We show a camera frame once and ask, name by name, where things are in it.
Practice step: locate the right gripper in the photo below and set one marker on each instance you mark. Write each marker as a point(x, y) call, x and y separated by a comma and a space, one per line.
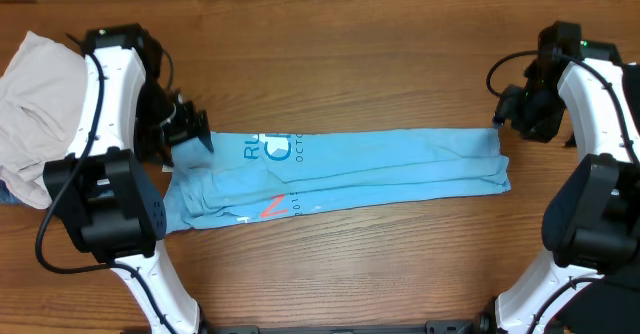
point(507, 109)

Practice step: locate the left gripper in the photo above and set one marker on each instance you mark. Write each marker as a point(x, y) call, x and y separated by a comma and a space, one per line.
point(190, 126)

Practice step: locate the light blue printed t-shirt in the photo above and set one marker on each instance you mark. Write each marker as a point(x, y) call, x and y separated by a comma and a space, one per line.
point(249, 178)

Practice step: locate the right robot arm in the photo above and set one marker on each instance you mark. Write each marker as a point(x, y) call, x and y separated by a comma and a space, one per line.
point(529, 306)

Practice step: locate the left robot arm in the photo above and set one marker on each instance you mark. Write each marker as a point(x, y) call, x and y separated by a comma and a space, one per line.
point(100, 190)

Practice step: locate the beige folded garment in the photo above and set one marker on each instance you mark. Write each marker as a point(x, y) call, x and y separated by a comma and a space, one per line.
point(42, 95)

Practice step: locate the blue folded garment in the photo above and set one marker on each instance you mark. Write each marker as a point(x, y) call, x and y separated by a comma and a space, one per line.
point(6, 197)

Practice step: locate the black t-shirt right pile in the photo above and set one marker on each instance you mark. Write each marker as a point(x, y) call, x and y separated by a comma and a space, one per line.
point(593, 221)

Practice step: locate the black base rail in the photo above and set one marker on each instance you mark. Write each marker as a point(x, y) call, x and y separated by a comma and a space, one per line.
point(345, 329)

